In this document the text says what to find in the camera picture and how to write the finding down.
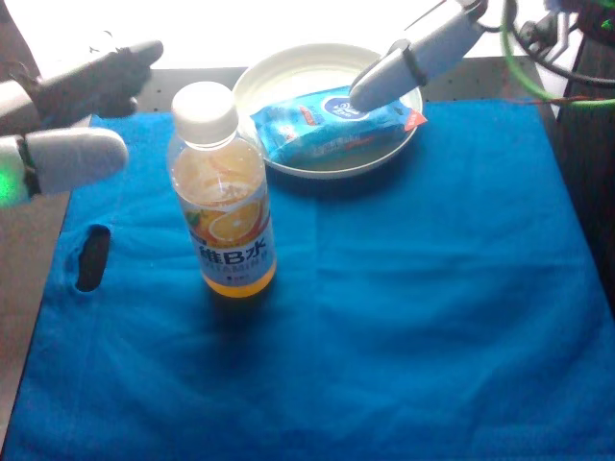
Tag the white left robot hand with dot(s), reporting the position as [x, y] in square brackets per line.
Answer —
[77, 156]

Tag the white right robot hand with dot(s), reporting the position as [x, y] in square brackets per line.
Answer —
[413, 62]

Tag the small orange juice bottle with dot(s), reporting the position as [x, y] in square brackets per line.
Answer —
[223, 230]

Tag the white round plate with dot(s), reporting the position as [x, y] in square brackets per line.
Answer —
[298, 72]

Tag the blue cloth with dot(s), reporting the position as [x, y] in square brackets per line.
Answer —
[384, 336]

